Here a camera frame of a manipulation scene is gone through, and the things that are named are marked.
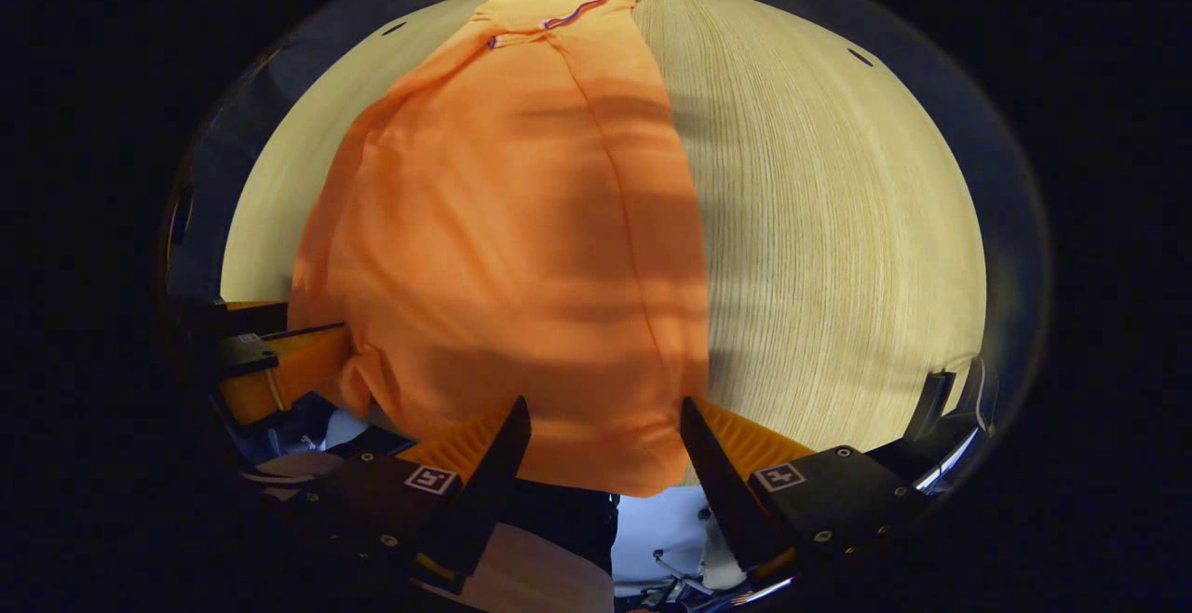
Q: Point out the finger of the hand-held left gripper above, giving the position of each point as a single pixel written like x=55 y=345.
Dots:
x=298 y=371
x=247 y=318

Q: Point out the chrome chair base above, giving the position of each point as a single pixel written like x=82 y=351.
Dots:
x=680 y=585

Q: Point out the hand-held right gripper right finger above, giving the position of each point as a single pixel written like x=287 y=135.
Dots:
x=712 y=483

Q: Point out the orange T-shirt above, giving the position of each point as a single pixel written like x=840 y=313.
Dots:
x=503 y=268

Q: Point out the black chrome chair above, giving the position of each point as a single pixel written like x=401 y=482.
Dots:
x=950 y=427

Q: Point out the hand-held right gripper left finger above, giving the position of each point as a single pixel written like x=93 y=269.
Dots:
x=484 y=483

